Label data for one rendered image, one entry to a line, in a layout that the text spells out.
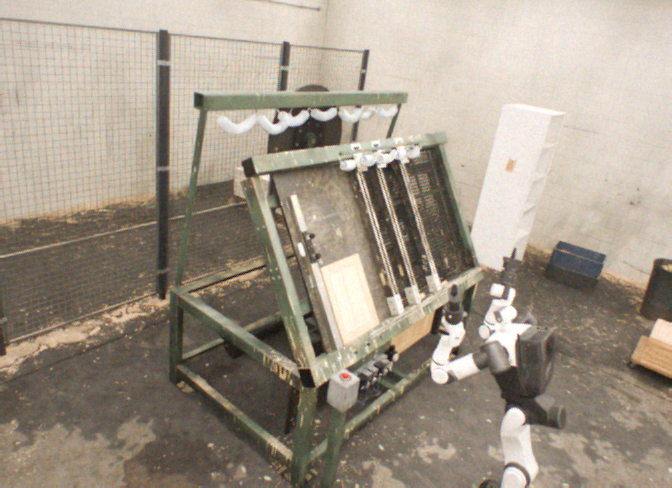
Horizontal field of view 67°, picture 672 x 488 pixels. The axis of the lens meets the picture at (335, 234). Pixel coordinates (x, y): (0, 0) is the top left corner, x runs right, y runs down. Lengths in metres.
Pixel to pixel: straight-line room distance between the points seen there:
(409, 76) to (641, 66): 3.35
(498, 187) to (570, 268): 1.37
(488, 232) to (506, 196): 0.54
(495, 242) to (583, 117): 2.15
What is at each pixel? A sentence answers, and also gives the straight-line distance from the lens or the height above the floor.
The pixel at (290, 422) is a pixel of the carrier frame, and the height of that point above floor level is 0.29.
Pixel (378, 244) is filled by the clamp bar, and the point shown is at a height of 1.34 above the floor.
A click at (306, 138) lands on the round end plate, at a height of 1.87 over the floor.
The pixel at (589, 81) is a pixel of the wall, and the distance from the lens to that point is 7.83.
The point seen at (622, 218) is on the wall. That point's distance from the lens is 7.90.
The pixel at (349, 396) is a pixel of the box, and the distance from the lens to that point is 2.85.
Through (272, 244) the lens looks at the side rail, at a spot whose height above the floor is 1.51.
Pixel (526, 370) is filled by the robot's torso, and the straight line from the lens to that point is 2.71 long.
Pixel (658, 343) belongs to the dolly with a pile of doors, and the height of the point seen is 0.38.
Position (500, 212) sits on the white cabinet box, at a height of 0.76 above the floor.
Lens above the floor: 2.65
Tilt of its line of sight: 22 degrees down
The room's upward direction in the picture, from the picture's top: 8 degrees clockwise
